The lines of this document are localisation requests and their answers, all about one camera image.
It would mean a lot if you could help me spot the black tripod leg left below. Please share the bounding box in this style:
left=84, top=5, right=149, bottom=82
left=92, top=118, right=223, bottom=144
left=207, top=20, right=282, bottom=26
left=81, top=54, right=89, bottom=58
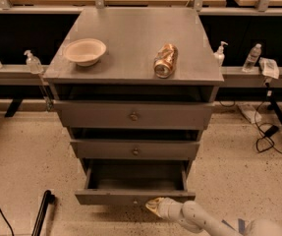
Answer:
left=31, top=190, right=55, bottom=236

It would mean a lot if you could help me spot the white crumpled cloth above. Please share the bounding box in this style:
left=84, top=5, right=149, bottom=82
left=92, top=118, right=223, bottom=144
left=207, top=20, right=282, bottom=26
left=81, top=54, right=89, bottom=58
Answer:
left=259, top=58, right=279, bottom=79

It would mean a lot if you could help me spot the grey middle drawer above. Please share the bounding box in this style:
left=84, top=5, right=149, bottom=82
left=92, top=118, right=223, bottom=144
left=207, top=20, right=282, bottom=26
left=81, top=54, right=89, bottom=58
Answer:
left=71, top=139, right=199, bottom=160

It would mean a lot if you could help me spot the white power strip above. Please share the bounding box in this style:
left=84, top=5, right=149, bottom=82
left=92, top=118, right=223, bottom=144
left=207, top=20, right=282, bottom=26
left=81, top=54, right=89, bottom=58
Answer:
left=238, top=104, right=261, bottom=124

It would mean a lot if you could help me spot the clear plastic water bottle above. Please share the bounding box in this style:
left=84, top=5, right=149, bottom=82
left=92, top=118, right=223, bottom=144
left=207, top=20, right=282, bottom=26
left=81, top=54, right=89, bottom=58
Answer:
left=242, top=43, right=261, bottom=72

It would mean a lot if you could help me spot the grey top drawer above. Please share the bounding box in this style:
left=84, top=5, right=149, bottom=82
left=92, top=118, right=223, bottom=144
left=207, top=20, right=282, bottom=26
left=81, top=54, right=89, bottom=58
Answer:
left=54, top=100, right=213, bottom=130

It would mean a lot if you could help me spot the grey drawer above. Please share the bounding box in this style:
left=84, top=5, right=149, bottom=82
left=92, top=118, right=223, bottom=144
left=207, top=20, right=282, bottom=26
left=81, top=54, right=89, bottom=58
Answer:
left=71, top=139, right=199, bottom=160
left=54, top=100, right=213, bottom=130
left=75, top=159, right=196, bottom=206

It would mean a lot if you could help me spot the black cable on floor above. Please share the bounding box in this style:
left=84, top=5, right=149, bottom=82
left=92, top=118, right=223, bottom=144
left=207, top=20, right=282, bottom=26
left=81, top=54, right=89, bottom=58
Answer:
left=254, top=98, right=282, bottom=157

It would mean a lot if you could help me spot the clear pump sanitizer bottle left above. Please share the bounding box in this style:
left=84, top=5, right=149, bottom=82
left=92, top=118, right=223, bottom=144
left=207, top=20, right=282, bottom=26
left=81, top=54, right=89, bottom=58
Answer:
left=25, top=50, right=44, bottom=74

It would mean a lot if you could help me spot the crushed orange soda can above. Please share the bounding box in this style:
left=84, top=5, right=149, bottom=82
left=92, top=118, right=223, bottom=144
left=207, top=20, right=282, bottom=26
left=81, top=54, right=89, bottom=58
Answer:
left=153, top=43, right=178, bottom=79

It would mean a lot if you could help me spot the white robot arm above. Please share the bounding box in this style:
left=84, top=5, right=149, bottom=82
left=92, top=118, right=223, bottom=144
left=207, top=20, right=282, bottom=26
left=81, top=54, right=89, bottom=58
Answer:
left=145, top=198, right=282, bottom=236

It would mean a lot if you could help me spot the beige paper bowl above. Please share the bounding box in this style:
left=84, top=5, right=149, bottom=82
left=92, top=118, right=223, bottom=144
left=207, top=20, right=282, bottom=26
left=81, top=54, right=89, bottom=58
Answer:
left=63, top=38, right=107, bottom=67

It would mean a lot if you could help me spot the grey bottom drawer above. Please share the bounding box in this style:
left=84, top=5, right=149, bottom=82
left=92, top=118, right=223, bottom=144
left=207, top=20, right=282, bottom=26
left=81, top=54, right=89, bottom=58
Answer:
left=75, top=159, right=196, bottom=206

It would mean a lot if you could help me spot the clear pump sanitizer bottle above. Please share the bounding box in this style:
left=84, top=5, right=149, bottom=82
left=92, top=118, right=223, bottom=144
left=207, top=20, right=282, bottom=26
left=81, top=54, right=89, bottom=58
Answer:
left=213, top=41, right=228, bottom=67
left=25, top=50, right=44, bottom=74

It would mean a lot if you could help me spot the grey wooden drawer cabinet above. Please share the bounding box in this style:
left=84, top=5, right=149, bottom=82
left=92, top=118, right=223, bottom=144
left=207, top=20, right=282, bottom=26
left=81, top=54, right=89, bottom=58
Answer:
left=42, top=6, right=225, bottom=179

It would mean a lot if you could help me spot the clear pump sanitizer bottle right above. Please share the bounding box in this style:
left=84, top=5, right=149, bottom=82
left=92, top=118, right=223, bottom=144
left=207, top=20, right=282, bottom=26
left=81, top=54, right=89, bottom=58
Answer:
left=213, top=41, right=228, bottom=67

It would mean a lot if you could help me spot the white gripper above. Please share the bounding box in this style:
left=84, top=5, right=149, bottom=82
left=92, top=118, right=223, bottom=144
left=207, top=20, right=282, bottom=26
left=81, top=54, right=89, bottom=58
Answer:
left=145, top=198, right=183, bottom=221

